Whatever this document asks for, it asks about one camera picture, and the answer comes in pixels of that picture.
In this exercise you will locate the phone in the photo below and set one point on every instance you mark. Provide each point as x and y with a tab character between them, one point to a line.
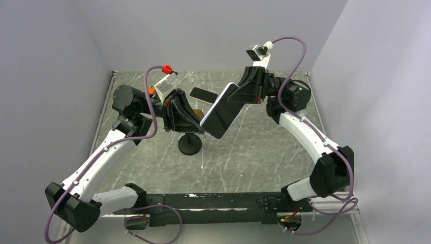
222	113
203	95

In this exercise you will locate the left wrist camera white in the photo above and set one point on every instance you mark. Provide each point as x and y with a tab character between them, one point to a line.
167	84

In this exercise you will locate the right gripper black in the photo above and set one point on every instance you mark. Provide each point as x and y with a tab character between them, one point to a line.
252	87

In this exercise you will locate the orange blue toy car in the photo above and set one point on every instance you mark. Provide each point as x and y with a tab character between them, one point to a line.
151	91

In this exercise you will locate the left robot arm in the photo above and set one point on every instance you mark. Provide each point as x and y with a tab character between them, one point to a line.
76	200

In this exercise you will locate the gold microphone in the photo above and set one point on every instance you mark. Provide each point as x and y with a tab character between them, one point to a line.
199	113

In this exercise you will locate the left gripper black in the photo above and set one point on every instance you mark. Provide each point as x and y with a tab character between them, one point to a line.
184	120

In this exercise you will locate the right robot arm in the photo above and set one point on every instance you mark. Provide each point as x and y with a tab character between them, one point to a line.
334	165

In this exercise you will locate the black base beam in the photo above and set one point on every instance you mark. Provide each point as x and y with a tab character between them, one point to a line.
216	208

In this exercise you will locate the black microphone stand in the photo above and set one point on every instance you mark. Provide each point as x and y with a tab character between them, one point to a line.
189	144

